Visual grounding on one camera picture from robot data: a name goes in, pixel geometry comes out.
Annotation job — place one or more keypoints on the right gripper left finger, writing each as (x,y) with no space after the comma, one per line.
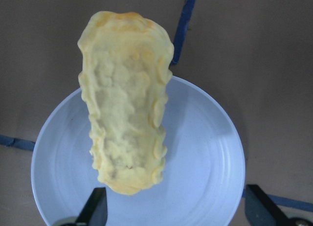
(94,212)

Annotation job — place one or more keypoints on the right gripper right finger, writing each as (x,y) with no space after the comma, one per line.
(262,209)

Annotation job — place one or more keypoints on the blue plate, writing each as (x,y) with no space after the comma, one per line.
(204,173)

